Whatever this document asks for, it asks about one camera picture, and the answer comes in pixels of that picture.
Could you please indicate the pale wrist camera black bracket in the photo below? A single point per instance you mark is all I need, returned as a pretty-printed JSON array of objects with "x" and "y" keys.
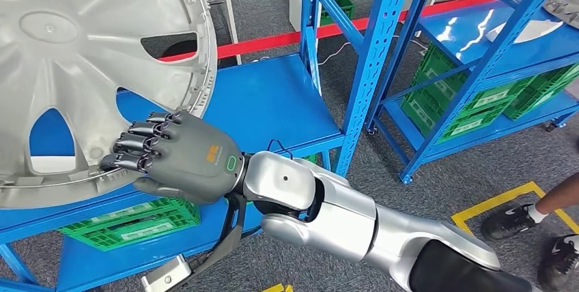
[{"x": 165, "y": 276}]

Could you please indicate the yellow floor tape square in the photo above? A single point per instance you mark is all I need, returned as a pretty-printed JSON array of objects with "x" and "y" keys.
[
  {"x": 277, "y": 288},
  {"x": 493, "y": 199}
]

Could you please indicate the silver plastic wheel hubcap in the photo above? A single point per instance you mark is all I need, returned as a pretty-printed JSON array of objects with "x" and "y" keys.
[
  {"x": 68, "y": 77},
  {"x": 565, "y": 5}
]

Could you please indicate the red barrier belt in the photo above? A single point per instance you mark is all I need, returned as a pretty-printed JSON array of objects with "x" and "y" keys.
[{"x": 253, "y": 46}]

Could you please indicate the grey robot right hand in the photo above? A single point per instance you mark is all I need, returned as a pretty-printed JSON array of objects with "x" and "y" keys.
[{"x": 194, "y": 159}]

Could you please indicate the blue metal shelf rack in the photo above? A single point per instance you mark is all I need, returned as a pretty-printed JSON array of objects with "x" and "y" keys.
[
  {"x": 507, "y": 46},
  {"x": 262, "y": 100}
]

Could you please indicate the person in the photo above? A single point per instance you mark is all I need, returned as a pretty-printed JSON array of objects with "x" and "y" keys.
[{"x": 561, "y": 197}]

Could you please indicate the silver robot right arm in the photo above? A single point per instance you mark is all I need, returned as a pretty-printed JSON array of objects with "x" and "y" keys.
[{"x": 343, "y": 217}]

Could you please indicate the black round tyre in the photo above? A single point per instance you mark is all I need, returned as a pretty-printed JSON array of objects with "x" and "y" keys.
[{"x": 183, "y": 50}]

